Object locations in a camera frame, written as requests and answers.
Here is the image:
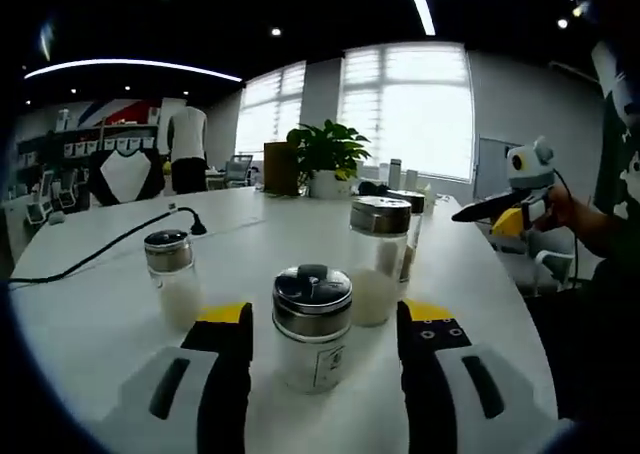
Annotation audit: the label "ceiling light strip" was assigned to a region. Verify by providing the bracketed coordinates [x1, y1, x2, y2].
[23, 58, 244, 83]
[402, 0, 436, 36]

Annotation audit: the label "black power cable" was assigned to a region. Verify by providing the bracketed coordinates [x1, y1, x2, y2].
[7, 206, 209, 285]

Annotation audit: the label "shelf of white storage bins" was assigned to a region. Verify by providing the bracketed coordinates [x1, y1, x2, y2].
[17, 136, 161, 175]

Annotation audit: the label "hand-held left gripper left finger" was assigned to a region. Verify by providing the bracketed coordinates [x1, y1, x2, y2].
[99, 301, 254, 454]

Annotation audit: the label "tall seasoning bottle white contents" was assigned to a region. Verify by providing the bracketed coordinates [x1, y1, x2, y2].
[348, 196, 414, 328]

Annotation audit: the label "white chest device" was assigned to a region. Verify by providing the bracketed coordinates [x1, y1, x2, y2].
[592, 39, 634, 120]

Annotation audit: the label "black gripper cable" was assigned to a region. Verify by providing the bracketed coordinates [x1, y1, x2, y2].
[553, 167, 582, 281]

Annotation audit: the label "whiteboard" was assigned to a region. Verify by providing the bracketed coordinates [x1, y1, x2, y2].
[477, 134, 511, 195]

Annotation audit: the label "brown paper bag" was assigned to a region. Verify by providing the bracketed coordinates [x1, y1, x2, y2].
[263, 141, 301, 195]

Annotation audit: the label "person's right hand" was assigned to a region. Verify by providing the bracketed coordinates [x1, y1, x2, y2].
[535, 182, 592, 234]

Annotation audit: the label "tall seasoning bottle brown contents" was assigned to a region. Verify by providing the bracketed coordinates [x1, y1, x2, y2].
[397, 191, 426, 285]

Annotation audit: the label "white office chair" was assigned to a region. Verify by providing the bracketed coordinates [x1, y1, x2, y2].
[492, 231, 576, 295]

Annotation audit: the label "green potted plant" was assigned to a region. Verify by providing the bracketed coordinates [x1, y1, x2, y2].
[286, 119, 372, 199]

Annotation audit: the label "person's green printed shirt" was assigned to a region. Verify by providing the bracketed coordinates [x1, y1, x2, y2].
[592, 38, 640, 225]

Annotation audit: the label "short glass seasoning bottle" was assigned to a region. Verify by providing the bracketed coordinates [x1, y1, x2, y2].
[272, 263, 354, 395]
[143, 228, 204, 330]

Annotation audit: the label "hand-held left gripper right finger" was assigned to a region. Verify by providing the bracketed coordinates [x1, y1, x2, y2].
[397, 298, 561, 454]

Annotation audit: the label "grey office chair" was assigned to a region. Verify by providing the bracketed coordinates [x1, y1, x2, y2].
[223, 154, 254, 188]

